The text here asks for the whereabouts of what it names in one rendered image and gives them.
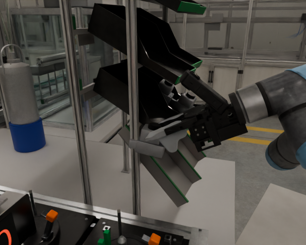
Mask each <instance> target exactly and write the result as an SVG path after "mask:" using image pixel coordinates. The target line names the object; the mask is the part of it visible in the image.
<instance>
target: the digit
mask: <svg viewBox="0 0 306 245"><path fill-rule="evenodd" d="M19 244H20V243H19V239H18V235H17V230H16V227H15V223H14V219H13V216H12V213H10V214H9V215H8V216H7V217H5V218H4V219H3V220H2V221H1V222H0V245H19Z"/></svg>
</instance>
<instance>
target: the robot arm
mask: <svg viewBox="0 0 306 245"><path fill-rule="evenodd" d="M180 82H181V84H182V85H183V86H184V87H185V88H186V89H188V90H189V91H190V90H191V91H192V92H193V93H195V94H196V95H197V96H198V97H200V98H201V99H202V100H203V101H205V102H206V103H205V104H204V105H199V106H196V107H193V108H191V109H189V110H186V111H184V112H181V113H179V114H176V115H174V116H172V117H169V118H168V119H166V120H163V121H161V122H159V124H160V125H161V128H159V129H157V130H154V131H152V132H150V133H149V134H148V136H147V137H146V138H145V141H151V140H155V139H158V140H159V141H160V142H161V143H162V145H163V146H164V147H165V148H166V150H167V151H168V152H170V153H174V152H176V151H177V149H178V141H179V140H180V139H182V138H184V137H185V136H186V135H187V129H189V132H190V137H191V139H192V142H193V143H194V144H195V146H196V149H197V151H198V152H201V151H204V150H207V149H210V148H212V147H215V146H218V145H221V141H224V140H227V139H230V138H233V137H236V136H239V135H242V134H245V133H248V130H247V128H246V125H245V124H246V122H248V123H253V122H256V121H259V120H261V119H264V118H267V117H270V116H273V115H276V114H277V115H278V118H279V120H280V123H281V125H282V127H283V129H284V132H283V133H282V134H281V135H279V136H278V137H277V138H276V139H275V140H273V141H272V142H270V144H269V145H268V147H267V149H266V152H265V157H266V160H267V162H268V163H269V164H270V166H272V167H273V168H275V169H277V170H280V171H286V170H292V169H294V168H296V167H297V166H298V165H301V166H302V167H303V168H304V169H306V64H304V65H302V66H299V67H296V68H293V69H288V70H285V71H284V72H282V73H279V74H277V75H274V76H272V77H269V78H267V79H264V80H262V81H259V82H257V83H254V84H251V85H248V86H246V87H243V88H241V89H238V90H236V94H235V93H234V92H233V93H230V94H229V95H228V96H229V99H230V102H231V104H228V101H227V100H226V99H225V98H223V97H222V96H221V95H219V94H218V93H217V92H216V91H215V90H214V89H212V88H211V87H210V86H209V85H207V84H206V83H205V82H204V81H202V80H201V79H200V77H199V76H198V75H197V74H196V73H194V72H193V71H190V70H186V71H185V72H184V73H183V74H182V76H181V77H180ZM231 113H232V114H231ZM230 114H231V115H230ZM205 141H208V142H213V143H214V145H212V146H209V147H206V148H203V149H202V147H203V146H205Z"/></svg>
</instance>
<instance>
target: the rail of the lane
mask: <svg viewBox="0 0 306 245"><path fill-rule="evenodd" d="M208 231H209V230H206V229H201V228H197V227H192V230H191V235H190V239H189V244H188V245H207V240H208Z"/></svg>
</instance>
